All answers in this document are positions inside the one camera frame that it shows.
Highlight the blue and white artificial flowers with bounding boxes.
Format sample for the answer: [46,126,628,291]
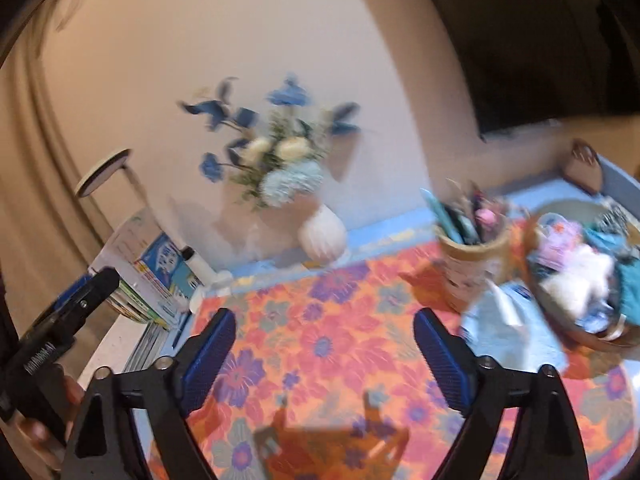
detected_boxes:
[177,75,363,211]

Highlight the brown bag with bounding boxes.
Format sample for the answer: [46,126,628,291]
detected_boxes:
[562,139,603,196]

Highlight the orange floral woven mat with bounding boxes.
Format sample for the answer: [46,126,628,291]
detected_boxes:
[145,225,636,480]

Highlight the white plush toy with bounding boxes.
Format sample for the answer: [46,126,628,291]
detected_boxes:
[540,245,616,316]

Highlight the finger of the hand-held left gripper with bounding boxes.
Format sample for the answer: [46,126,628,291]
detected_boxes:
[32,267,121,341]

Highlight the round woven basket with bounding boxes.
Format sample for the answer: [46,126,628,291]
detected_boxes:
[522,200,640,351]

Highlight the black monitor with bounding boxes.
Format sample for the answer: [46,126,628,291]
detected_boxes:
[407,0,640,143]

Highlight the beige curtain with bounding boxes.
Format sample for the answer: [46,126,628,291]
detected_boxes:
[0,0,111,341]

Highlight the row of books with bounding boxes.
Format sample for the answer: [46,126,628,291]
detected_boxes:
[90,210,211,333]

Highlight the person's left hand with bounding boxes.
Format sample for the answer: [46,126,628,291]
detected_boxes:
[15,374,87,466]

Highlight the dark pen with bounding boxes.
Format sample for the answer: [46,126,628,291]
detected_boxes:
[170,312,193,351]

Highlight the purple and white wipes packet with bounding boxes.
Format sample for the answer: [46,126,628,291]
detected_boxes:
[530,215,586,266]

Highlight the teal drawstring pouch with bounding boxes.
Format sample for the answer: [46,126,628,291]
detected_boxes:
[585,227,640,308]

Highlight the brown paper box with lettering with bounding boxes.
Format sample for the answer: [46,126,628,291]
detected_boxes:
[435,220,513,313]

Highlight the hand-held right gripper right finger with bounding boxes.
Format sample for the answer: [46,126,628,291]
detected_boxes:
[413,308,587,480]

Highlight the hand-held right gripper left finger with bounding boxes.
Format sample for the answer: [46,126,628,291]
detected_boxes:
[62,308,237,480]

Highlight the checked scrunchie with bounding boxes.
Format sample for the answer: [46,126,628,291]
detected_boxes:
[597,207,631,233]

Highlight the blue patterned tissue packet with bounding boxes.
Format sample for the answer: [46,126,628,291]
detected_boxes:
[460,280,566,376]

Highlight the white ribbed vase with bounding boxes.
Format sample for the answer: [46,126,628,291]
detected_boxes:
[298,204,348,261]

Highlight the bunch of pens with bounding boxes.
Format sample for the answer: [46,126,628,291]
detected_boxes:
[420,177,513,246]

